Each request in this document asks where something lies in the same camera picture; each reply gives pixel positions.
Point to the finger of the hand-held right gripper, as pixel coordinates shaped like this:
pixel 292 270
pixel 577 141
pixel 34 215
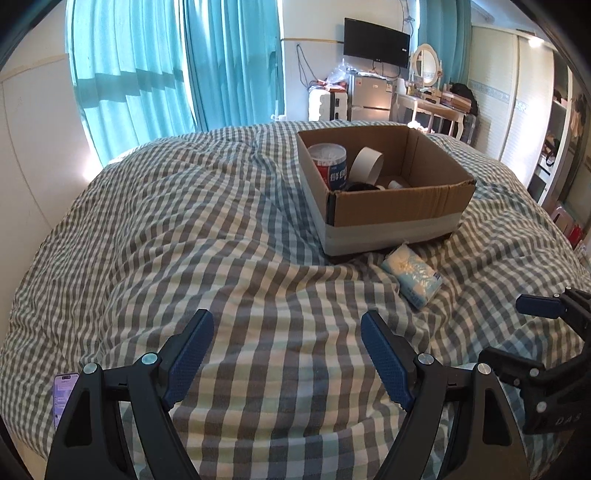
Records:
pixel 538 304
pixel 508 367

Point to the hanging light garment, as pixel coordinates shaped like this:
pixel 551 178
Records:
pixel 577 115

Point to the blue label canister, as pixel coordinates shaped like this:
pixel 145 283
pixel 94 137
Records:
pixel 332 170

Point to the grey checked blanket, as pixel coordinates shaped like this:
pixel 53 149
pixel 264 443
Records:
pixel 207 230

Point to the black wall television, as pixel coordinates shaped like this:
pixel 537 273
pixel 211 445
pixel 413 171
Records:
pixel 376 42

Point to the narrow teal curtain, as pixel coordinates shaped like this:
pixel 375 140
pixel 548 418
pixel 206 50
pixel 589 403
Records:
pixel 455 37

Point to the clear plastic bag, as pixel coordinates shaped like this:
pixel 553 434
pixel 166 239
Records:
pixel 340 74

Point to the brown cardboard box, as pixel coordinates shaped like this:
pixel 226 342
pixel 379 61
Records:
pixel 392 217

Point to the white oval mirror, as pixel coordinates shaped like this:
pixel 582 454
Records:
pixel 427 62

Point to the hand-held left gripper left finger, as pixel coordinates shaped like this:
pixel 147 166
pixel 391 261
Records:
pixel 187 364

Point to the silver small fridge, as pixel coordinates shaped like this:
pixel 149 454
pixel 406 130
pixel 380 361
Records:
pixel 369 97

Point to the black bag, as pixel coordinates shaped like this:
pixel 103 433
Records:
pixel 464 94

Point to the dark suitcase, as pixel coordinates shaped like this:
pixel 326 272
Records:
pixel 470 129

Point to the purple smartphone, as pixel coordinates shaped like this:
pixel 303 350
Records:
pixel 62 392

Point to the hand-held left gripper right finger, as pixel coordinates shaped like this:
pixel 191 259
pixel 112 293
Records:
pixel 385 360

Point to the white tape roll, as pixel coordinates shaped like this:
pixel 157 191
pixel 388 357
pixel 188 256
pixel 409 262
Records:
pixel 364 164

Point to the pink plastic stool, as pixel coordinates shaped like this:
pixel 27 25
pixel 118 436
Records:
pixel 561 214

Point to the white dressing table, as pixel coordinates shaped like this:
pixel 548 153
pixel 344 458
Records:
pixel 438 108

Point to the wide teal curtain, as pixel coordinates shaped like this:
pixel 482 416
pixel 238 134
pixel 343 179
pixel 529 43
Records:
pixel 129 69

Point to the blue floral tissue pack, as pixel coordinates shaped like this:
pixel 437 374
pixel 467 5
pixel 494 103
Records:
pixel 411 274

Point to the white sliding wardrobe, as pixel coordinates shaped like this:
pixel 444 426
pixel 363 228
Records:
pixel 503 115

